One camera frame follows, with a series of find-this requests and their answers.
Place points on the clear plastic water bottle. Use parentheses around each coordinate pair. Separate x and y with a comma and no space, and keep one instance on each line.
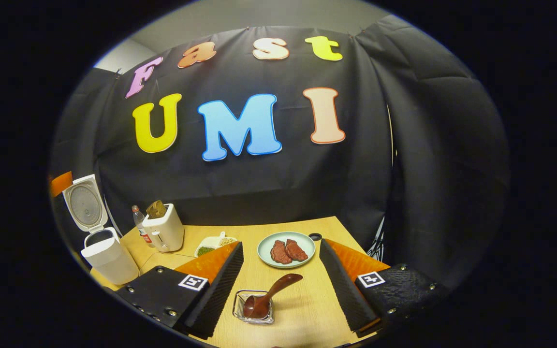
(139,224)

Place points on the pale green plate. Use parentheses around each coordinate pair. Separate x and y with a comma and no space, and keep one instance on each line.
(266,256)

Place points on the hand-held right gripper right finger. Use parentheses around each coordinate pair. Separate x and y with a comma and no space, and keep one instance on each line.
(344,295)

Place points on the brown bread slice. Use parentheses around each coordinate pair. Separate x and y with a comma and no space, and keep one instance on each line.
(156,209)

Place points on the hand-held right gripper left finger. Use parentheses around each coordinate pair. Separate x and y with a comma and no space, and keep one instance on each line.
(218,299)

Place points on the black table grommet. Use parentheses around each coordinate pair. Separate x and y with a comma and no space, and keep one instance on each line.
(315,237)

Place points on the white divided bean dish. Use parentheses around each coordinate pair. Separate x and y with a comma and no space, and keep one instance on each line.
(211,244)

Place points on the white rice cooker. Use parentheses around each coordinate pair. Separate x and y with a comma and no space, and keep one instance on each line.
(109,261)

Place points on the black backdrop cloth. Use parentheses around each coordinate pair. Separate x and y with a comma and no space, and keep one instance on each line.
(404,169)

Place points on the brown wooden spoon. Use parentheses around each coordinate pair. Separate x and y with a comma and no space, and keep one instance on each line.
(264,302)

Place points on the white toaster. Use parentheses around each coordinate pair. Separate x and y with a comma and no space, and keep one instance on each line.
(165,234)

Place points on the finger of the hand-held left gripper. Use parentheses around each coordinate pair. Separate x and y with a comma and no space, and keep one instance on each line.
(61,183)

